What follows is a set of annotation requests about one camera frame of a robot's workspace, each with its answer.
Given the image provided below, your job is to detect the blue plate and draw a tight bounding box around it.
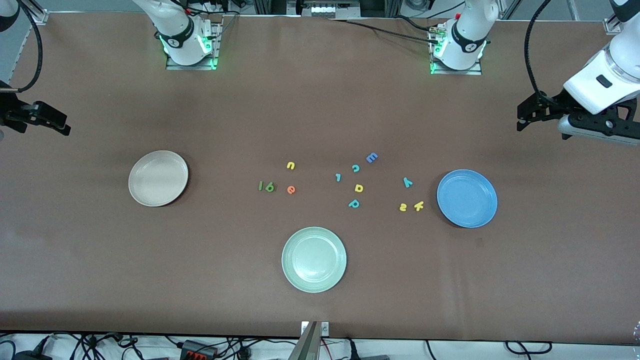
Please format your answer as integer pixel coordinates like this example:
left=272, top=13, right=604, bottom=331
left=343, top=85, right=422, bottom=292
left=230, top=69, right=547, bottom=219
left=436, top=169, right=499, bottom=229

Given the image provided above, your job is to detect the beige brown plate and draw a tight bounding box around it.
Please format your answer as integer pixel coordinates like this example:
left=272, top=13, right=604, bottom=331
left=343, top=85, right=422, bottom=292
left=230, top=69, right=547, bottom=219
left=128, top=150, right=189, bottom=208

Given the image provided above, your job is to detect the silver connector box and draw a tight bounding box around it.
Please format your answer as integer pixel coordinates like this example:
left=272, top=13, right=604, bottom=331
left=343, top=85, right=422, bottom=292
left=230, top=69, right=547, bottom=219
left=300, top=0, right=361, bottom=20

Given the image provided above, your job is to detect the black orange power strip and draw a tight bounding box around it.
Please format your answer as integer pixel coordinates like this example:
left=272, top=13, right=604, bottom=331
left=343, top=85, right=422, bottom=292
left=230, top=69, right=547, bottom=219
left=179, top=340, right=219, bottom=360

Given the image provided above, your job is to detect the pale green plate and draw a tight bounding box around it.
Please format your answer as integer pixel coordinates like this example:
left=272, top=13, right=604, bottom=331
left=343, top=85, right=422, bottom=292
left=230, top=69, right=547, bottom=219
left=281, top=226, right=348, bottom=294

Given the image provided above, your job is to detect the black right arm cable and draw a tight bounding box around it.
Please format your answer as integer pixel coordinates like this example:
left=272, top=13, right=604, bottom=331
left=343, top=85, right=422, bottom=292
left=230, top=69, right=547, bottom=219
left=16, top=0, right=44, bottom=94

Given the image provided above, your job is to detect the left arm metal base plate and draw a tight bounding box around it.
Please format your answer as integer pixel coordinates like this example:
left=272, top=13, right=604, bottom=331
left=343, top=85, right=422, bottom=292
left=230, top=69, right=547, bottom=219
left=430, top=25, right=483, bottom=76

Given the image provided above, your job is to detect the aluminium frame profile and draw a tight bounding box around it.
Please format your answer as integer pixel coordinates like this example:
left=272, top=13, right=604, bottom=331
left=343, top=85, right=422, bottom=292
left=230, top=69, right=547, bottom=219
left=20, top=0, right=51, bottom=25
left=602, top=15, right=626, bottom=36

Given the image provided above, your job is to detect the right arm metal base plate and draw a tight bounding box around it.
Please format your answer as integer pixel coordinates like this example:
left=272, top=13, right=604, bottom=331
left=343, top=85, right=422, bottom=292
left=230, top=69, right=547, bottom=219
left=166, top=22, right=221, bottom=71

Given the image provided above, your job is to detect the black cable across table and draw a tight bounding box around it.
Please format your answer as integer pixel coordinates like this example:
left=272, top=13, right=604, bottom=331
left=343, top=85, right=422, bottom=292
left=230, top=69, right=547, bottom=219
left=327, top=17, right=442, bottom=43

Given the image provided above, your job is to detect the black looped floor cable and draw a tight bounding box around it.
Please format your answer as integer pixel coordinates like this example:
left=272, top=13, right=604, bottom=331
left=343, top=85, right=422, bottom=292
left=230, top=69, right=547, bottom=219
left=504, top=341, right=553, bottom=356

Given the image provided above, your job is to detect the aluminium camera post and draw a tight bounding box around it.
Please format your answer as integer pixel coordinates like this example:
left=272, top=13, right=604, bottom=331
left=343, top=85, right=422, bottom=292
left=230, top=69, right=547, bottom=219
left=287, top=321, right=321, bottom=360

